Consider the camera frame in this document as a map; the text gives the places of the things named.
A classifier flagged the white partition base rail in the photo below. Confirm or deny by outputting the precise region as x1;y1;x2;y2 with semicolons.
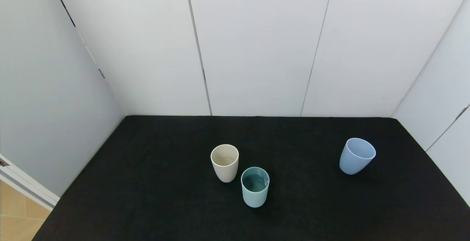
0;155;60;211

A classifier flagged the beige plastic cup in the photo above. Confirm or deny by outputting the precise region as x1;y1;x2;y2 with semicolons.
210;144;239;183

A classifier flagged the light blue plastic cup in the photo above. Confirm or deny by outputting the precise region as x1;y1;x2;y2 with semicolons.
339;137;376;175

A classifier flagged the teal plastic cup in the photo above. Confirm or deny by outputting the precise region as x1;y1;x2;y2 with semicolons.
241;166;270;208

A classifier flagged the black table cloth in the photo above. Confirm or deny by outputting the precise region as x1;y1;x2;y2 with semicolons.
32;115;470;241

